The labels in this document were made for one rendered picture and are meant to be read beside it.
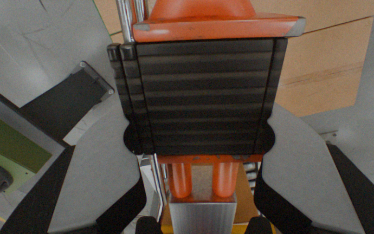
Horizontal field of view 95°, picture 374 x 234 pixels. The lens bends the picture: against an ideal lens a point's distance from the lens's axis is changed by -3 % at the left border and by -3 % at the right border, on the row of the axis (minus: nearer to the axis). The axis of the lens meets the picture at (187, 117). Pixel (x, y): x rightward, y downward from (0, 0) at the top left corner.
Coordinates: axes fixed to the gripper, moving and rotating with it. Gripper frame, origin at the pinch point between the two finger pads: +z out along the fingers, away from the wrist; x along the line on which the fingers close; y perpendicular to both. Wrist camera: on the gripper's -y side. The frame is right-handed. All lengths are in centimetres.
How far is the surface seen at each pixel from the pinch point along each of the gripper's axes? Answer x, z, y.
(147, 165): -26, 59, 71
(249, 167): 34, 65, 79
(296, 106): 50, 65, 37
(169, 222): -10, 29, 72
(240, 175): 22, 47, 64
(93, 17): -64, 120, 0
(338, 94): 68, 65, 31
